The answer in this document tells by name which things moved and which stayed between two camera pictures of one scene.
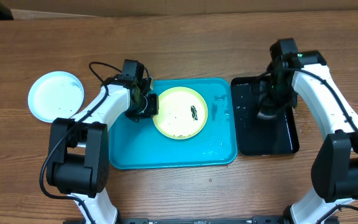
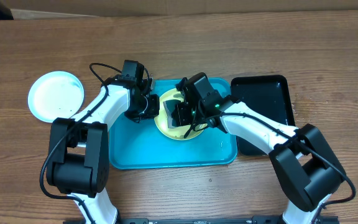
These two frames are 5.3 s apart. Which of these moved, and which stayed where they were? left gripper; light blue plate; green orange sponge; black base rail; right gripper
Moved: green orange sponge; right gripper
Stayed: black base rail; light blue plate; left gripper
